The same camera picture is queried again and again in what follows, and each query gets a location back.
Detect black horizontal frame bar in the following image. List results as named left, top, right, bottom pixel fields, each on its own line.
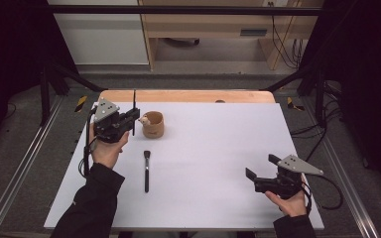
left=46, top=4, right=325, bottom=17

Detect yellow-handled tool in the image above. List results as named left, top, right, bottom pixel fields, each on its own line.
left=286, top=96, right=306, bottom=112
left=73, top=95, right=89, bottom=113

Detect yellow-handled tool right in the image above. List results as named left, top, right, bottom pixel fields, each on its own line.
left=286, top=96, right=306, bottom=112

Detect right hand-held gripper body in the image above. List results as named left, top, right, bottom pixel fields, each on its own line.
left=253, top=154, right=324, bottom=200

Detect thin black makeup brush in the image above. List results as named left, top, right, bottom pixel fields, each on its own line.
left=131, top=88, right=137, bottom=137

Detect left hand-held gripper cable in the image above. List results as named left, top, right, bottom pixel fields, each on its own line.
left=77, top=105, right=97, bottom=179

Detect yellow-handled tool left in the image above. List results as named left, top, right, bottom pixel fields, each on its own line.
left=73, top=95, right=89, bottom=113

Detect person's left hand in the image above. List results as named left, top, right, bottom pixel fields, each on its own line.
left=88, top=122, right=131, bottom=171

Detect wooden cup with animal figure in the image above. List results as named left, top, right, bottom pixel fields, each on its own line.
left=138, top=110, right=165, bottom=139

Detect black flat-head makeup brush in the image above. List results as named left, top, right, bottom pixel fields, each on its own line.
left=143, top=150, right=152, bottom=194

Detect black curtain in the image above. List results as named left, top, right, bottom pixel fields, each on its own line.
left=297, top=0, right=381, bottom=203
left=0, top=0, right=77, bottom=160

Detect wooden table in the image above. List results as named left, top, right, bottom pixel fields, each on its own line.
left=97, top=89, right=276, bottom=104

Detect right hand-held gripper cable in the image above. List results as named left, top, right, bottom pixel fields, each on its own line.
left=302, top=174, right=344, bottom=216

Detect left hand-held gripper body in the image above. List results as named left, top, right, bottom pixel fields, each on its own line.
left=93, top=98, right=131, bottom=144

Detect person's right hand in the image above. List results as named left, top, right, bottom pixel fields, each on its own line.
left=265, top=175, right=310, bottom=218

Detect aluminium rail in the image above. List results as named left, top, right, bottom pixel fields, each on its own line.
left=0, top=95, right=64, bottom=238
left=301, top=98, right=381, bottom=238

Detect white table cover sheet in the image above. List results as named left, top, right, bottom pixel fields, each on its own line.
left=43, top=101, right=325, bottom=231

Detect black metal frame stand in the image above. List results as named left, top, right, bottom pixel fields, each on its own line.
left=39, top=62, right=108, bottom=127
left=261, top=62, right=329, bottom=129

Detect black floor cables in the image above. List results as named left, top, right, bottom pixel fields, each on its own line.
left=289, top=80, right=345, bottom=157

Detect white cabinet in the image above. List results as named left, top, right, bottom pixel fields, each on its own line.
left=46, top=0, right=150, bottom=66

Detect hand-held gripper cable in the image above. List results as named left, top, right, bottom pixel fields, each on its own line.
left=77, top=105, right=97, bottom=179
left=302, top=174, right=344, bottom=216

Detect hanging black cables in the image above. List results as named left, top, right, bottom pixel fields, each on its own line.
left=267, top=1, right=308, bottom=69

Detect light wooden desk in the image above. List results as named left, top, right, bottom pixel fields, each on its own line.
left=138, top=0, right=325, bottom=71

